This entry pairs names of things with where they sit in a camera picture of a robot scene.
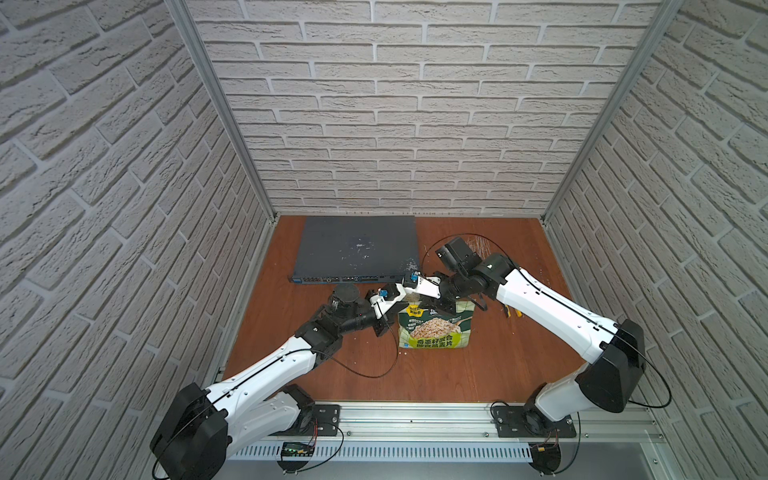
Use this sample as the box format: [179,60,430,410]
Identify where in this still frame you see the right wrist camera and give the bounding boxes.
[402,272,441,299]

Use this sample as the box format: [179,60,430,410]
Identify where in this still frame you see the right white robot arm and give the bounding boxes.
[437,237,655,427]

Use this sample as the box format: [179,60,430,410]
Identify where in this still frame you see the green oats bag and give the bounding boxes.
[398,294,475,350]

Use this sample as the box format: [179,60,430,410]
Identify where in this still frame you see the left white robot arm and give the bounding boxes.
[150,283,407,479]

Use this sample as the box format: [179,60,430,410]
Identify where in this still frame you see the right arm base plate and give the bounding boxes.
[490,403,578,439]

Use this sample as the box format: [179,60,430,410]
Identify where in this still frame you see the black round connector box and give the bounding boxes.
[529,443,562,475]

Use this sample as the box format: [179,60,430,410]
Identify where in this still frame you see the aluminium front rail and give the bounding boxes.
[223,394,664,456]

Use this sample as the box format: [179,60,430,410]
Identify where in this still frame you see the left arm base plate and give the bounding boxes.
[281,404,341,437]

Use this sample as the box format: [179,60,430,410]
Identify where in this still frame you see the small green circuit board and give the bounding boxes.
[280,442,315,459]

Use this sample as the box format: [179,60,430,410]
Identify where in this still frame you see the grey network switch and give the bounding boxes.
[291,216,421,285]

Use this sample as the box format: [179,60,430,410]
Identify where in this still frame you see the yellow black pliers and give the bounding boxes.
[503,305,523,318]

